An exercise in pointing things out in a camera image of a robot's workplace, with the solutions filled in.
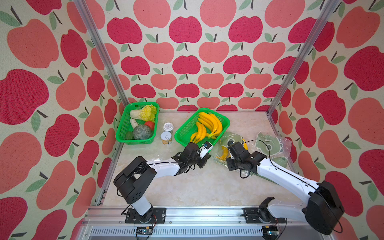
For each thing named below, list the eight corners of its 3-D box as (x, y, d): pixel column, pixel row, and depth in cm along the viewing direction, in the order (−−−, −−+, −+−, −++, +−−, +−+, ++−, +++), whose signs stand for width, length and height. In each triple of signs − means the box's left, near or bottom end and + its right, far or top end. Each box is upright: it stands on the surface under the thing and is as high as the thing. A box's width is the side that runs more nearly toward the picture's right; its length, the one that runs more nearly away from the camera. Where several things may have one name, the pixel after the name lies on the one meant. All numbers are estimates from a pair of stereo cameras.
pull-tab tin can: (160, 144, 103) (159, 140, 99) (162, 135, 108) (161, 131, 104) (171, 144, 103) (170, 140, 99) (172, 135, 108) (171, 131, 104)
